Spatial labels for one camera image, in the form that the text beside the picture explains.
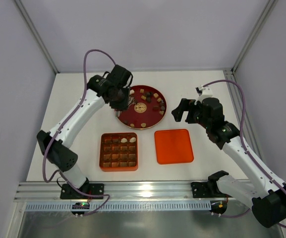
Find silver metal tongs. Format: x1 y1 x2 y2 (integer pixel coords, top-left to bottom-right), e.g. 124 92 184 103
115 95 137 118

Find white oval chocolate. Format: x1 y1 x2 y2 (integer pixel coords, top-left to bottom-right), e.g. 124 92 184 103
129 137 136 143

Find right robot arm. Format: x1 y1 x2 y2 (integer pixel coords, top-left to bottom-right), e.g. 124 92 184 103
172 98 286 228

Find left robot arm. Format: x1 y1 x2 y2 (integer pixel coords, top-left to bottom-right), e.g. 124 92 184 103
37 64 133 189

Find orange chocolate box tray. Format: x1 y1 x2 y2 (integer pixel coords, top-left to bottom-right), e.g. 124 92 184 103
99 132 138 172

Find orange box lid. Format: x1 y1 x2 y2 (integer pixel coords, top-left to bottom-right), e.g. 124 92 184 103
154 129 194 165

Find red round plate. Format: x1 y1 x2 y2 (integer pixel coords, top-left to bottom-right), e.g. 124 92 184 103
117 85 167 129

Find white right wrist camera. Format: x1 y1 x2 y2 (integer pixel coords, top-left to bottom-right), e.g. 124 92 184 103
196 86 213 102

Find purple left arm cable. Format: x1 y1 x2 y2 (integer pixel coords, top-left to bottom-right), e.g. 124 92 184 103
42 49 116 216

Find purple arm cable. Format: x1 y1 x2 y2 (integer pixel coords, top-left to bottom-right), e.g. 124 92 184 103
42 49 116 216
204 79 286 230

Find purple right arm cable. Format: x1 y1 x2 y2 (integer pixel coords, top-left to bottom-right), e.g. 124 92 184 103
204 79 286 230

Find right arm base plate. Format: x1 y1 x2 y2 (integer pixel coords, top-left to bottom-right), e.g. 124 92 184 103
191 181 224 198

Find white slotted cable duct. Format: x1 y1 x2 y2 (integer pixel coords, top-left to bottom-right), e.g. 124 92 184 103
25 200 211 212

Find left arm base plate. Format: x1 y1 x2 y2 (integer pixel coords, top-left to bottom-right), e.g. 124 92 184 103
60 183 104 200

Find aluminium front rail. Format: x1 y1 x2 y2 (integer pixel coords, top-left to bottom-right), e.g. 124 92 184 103
14 180 252 202

